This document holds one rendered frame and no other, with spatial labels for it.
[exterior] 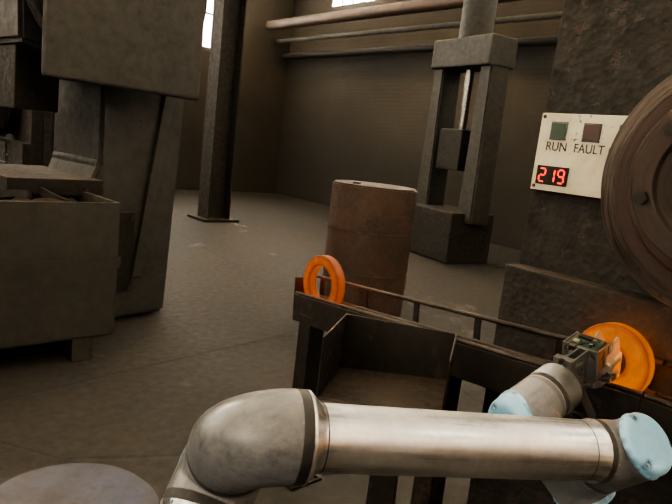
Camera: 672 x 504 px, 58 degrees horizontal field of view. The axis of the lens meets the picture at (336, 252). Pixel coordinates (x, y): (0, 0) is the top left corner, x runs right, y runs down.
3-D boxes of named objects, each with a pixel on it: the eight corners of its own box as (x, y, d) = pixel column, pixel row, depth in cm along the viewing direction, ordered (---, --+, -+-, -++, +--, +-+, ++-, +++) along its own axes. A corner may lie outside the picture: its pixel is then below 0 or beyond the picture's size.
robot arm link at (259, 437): (203, 366, 70) (666, 402, 89) (190, 403, 80) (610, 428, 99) (194, 469, 64) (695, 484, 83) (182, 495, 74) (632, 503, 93)
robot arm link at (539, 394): (508, 464, 102) (472, 413, 105) (549, 430, 109) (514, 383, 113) (542, 446, 95) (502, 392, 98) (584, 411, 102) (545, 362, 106)
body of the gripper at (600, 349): (615, 341, 113) (581, 367, 106) (613, 381, 116) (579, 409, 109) (577, 329, 118) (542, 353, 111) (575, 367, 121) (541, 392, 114)
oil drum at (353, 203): (362, 295, 465) (376, 180, 450) (419, 317, 421) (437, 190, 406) (300, 302, 426) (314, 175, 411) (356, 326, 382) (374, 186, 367)
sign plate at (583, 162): (534, 188, 147) (547, 113, 144) (642, 204, 128) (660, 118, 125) (529, 188, 146) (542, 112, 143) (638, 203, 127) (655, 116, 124)
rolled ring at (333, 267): (339, 259, 183) (347, 258, 185) (304, 251, 197) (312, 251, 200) (335, 318, 185) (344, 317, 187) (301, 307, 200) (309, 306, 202)
